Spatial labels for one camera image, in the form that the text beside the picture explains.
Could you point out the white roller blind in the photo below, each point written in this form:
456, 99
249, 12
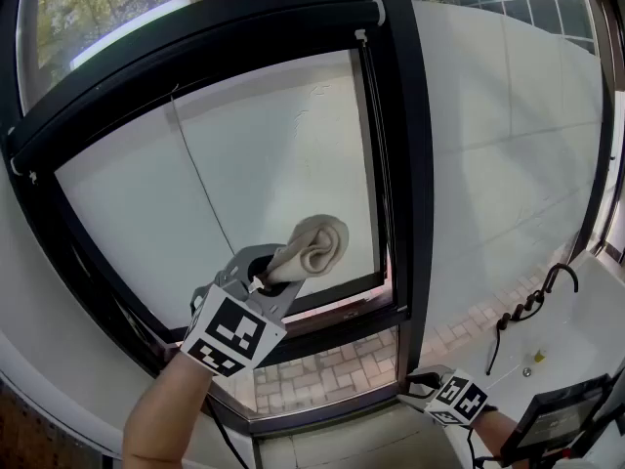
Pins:
268, 188

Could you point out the white washbasin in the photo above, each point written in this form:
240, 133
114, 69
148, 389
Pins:
576, 330

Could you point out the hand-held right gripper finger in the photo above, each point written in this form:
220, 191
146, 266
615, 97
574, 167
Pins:
415, 402
434, 374

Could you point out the small yellow bottle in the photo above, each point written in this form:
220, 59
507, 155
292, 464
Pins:
538, 355

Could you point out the person's right forearm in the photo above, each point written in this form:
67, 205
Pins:
495, 430

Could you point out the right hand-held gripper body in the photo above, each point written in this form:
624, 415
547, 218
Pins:
456, 401

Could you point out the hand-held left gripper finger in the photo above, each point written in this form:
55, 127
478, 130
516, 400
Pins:
239, 264
283, 303

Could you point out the black tablet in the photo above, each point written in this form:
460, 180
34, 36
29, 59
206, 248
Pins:
552, 423

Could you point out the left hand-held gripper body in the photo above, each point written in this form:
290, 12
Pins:
229, 332

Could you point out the black window frame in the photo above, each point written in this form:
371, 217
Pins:
410, 164

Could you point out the person's left forearm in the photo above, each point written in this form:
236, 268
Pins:
161, 418

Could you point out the black faucet knob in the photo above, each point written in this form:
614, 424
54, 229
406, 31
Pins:
518, 311
534, 300

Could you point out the black hand shower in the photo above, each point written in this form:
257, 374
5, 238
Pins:
495, 345

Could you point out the black tablet stand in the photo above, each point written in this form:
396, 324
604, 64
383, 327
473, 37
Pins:
600, 428

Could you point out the black blind cassette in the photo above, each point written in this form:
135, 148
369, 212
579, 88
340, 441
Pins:
195, 61

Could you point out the beige cleaning cloth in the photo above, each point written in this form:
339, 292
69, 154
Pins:
317, 247

